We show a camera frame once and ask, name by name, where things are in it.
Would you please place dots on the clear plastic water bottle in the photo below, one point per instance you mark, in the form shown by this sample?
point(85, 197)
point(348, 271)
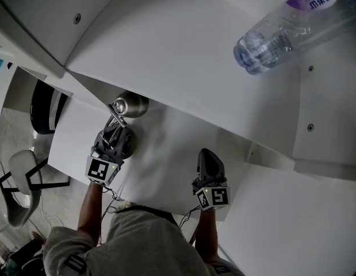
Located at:
point(281, 33)

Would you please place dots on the person's grey shirt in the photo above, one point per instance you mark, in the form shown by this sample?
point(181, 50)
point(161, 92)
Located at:
point(143, 249)

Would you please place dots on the person's right forearm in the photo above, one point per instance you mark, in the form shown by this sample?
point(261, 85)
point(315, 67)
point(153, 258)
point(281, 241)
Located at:
point(206, 234)

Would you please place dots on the person's left forearm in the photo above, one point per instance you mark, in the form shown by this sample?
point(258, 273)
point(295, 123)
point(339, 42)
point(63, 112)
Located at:
point(90, 214)

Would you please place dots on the large white cabinet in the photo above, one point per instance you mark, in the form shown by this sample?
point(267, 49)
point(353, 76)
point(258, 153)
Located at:
point(295, 226)

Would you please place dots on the person's black trouser leg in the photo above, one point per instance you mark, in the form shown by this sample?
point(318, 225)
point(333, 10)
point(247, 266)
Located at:
point(154, 210)

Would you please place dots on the grey chair with black frame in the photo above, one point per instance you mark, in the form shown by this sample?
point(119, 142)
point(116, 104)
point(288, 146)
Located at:
point(22, 183)

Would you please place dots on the person's white shoe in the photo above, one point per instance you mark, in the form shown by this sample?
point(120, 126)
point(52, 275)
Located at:
point(123, 205)

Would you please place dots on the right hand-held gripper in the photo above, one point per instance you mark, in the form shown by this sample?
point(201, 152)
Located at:
point(218, 197)

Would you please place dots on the silver metal desk lamp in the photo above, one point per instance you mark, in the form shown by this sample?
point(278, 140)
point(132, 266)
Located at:
point(134, 105)

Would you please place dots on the white table top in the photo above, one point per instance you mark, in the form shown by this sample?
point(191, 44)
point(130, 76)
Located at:
point(166, 160)

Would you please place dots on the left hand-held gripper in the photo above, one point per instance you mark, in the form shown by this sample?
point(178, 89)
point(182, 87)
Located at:
point(98, 170)

